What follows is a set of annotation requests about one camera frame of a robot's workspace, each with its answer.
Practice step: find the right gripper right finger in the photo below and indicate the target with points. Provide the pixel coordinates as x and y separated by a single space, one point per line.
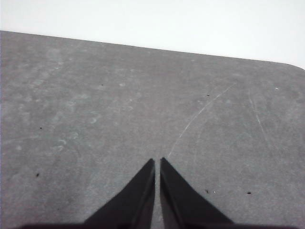
181 205

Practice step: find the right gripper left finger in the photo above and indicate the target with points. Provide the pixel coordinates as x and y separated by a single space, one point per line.
133 205

